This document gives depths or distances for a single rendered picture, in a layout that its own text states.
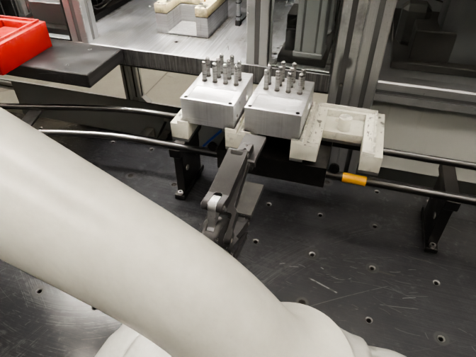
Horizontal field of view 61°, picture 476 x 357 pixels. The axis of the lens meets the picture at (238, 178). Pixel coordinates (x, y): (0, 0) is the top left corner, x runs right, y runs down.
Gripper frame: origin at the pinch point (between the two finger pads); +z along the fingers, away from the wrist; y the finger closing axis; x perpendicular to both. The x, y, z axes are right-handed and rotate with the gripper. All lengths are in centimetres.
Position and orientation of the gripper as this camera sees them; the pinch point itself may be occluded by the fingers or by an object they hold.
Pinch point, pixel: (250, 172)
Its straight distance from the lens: 57.6
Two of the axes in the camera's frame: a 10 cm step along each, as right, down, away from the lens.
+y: 0.0, -7.7, -6.4
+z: 3.1, -6.1, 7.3
